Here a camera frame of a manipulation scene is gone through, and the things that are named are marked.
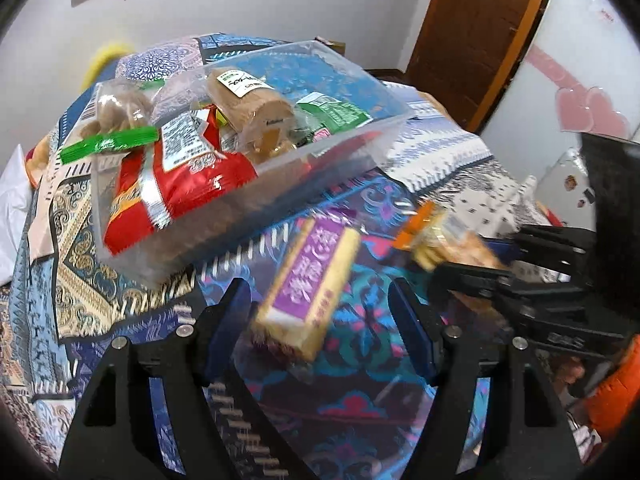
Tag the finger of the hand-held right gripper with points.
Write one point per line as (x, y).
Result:
(550, 247)
(480, 282)

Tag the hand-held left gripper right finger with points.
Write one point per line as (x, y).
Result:
(407, 325)

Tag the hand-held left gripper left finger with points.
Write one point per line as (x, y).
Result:
(227, 325)

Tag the clear orange-trimmed biscuit bag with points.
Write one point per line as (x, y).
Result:
(450, 245)

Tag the large red snack packet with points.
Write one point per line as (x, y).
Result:
(200, 182)

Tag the clear plastic container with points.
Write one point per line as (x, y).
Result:
(300, 187)

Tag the green snack packet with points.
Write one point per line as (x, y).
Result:
(340, 112)

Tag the brown cake packet white label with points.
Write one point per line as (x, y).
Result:
(250, 105)

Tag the green-sealed clear cookie bag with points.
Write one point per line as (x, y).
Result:
(120, 110)

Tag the person's right forearm orange sleeve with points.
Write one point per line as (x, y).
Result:
(615, 390)

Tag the person's right hand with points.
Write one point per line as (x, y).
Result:
(567, 372)

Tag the pink heart sticker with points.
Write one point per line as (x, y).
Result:
(585, 110)

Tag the brown wooden door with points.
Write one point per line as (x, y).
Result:
(470, 35)

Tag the white pillow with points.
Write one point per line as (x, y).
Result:
(12, 210)

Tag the small brown box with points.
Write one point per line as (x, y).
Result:
(331, 45)

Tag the yellow fluffy hoop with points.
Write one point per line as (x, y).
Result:
(102, 60)

